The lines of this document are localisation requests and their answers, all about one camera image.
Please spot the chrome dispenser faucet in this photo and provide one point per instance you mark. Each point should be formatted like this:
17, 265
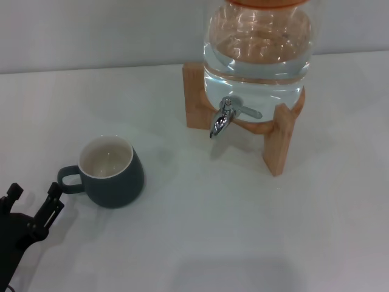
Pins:
221, 121

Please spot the glass water dispenser jar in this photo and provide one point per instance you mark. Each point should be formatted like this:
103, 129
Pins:
258, 61

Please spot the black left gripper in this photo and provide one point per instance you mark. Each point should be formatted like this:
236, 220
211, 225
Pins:
13, 240

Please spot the wooden dispenser stand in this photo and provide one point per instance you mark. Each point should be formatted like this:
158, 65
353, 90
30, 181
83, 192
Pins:
278, 143

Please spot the dark grey ceramic cup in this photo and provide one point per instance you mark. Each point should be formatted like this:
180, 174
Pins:
118, 188

